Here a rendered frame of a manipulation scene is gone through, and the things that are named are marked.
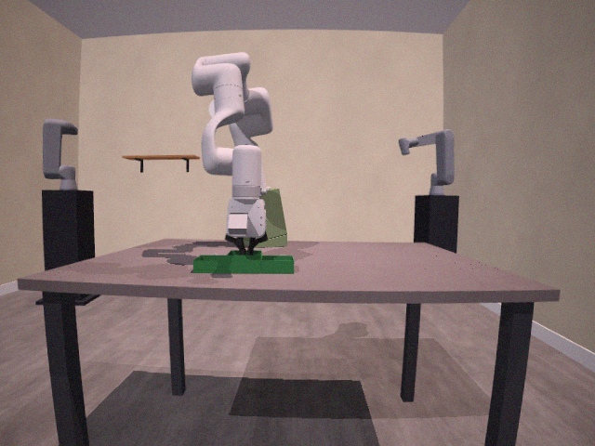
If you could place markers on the green bin with label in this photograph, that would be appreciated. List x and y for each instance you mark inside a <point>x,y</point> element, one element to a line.
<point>233,263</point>

